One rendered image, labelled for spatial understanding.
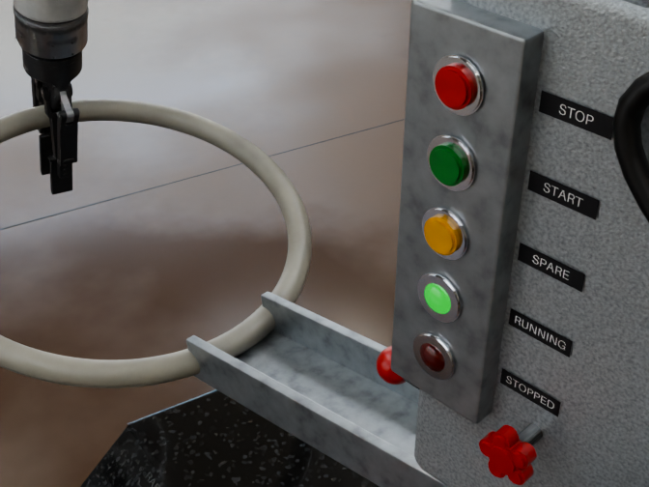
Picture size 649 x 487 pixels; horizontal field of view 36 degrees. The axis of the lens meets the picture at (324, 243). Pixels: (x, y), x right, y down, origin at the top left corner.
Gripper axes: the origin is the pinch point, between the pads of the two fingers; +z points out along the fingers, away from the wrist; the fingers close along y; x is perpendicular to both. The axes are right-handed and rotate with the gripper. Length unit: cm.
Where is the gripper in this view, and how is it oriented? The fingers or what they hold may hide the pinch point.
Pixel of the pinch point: (55, 163)
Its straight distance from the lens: 148.7
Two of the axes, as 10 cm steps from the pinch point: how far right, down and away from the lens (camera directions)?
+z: -1.6, 7.1, 6.9
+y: 4.9, 6.6, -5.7
